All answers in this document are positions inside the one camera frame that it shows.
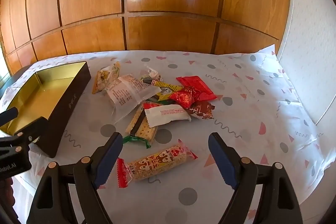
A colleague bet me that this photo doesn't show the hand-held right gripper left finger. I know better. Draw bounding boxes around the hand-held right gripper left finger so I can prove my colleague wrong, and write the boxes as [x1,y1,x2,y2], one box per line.
[26,132,124,224]

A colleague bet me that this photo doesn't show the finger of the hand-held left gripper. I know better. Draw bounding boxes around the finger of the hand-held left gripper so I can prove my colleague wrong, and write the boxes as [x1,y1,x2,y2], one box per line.
[0,107,19,125]
[0,116,49,154]

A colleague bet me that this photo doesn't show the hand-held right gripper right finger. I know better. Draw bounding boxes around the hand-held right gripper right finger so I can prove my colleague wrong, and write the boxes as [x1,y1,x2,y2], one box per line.
[208,132,303,224]

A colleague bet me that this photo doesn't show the green candy wrapper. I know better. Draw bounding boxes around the green candy wrapper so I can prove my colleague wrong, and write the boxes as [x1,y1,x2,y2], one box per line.
[123,135,152,148]

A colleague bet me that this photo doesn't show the clear square cracker packet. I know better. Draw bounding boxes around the clear square cracker packet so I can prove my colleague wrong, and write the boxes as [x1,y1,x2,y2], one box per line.
[125,106,158,142]

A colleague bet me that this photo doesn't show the dark brown tin box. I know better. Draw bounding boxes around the dark brown tin box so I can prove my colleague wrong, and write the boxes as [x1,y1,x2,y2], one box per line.
[0,61,92,158]

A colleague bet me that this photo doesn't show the rice cracker packet red ends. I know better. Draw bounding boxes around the rice cracker packet red ends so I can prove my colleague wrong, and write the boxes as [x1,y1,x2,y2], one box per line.
[117,139,198,188]

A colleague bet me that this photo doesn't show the brown red snack packet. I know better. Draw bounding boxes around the brown red snack packet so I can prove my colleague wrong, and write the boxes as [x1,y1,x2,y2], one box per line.
[188,101,216,119]

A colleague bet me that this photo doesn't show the translucent white pastry packet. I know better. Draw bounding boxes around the translucent white pastry packet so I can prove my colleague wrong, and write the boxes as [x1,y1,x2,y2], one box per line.
[105,74,161,125]

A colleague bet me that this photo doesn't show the white packet red print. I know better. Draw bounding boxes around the white packet red print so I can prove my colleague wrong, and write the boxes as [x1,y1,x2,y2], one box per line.
[143,104,192,127]

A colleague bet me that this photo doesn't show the dark green snack packet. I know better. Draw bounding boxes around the dark green snack packet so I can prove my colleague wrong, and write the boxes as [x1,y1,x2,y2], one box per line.
[146,95,174,107]

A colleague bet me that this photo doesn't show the shiny red candy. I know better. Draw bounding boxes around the shiny red candy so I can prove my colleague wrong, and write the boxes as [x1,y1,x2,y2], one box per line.
[169,86,201,109]

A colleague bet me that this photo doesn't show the orange clear snack packet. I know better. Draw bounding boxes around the orange clear snack packet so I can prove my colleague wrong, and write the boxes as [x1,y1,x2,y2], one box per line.
[91,61,122,94]

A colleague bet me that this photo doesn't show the yellow cone snack packet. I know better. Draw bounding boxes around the yellow cone snack packet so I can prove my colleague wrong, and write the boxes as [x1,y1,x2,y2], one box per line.
[142,76,183,100]

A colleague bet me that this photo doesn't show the small clear candy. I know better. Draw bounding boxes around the small clear candy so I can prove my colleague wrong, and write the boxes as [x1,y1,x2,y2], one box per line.
[142,65,163,83]

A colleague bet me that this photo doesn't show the white patterned tablecloth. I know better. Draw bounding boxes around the white patterned tablecloth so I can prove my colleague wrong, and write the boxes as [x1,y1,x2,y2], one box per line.
[0,50,330,224]

